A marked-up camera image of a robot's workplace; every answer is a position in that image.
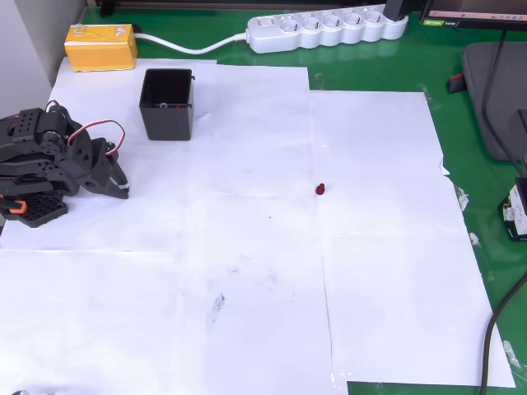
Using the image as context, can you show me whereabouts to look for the black square container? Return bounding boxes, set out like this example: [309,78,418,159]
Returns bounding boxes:
[138,68,195,142]

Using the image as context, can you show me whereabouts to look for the yellow cardboard box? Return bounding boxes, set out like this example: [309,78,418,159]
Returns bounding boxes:
[64,23,139,73]

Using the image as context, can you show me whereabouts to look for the orange black clamp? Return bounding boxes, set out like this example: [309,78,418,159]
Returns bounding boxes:
[0,196,28,215]

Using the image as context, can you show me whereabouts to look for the white power strip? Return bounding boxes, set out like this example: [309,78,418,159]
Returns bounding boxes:
[245,6,409,54]

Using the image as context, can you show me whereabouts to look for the black plug adapter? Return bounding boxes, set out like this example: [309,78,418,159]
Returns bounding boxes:
[384,0,412,21]

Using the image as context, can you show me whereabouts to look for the black red zipper tab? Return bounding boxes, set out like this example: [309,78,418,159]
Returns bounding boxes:
[447,72,468,95]

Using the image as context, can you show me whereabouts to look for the black display screen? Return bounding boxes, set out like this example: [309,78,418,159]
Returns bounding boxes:
[418,0,527,30]

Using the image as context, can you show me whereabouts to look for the small black green device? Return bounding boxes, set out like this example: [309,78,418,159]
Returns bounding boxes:
[497,176,527,243]

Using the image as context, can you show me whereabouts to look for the red white servo cable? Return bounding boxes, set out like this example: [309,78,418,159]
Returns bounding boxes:
[67,118,127,156]

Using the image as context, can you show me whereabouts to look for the white power cable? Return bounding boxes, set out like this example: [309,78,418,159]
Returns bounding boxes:
[133,31,250,55]

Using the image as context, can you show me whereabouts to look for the thin black cable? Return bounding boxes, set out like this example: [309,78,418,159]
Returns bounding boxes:
[482,29,527,179]

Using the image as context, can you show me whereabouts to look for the thick black cable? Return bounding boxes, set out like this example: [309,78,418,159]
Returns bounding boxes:
[478,271,527,395]

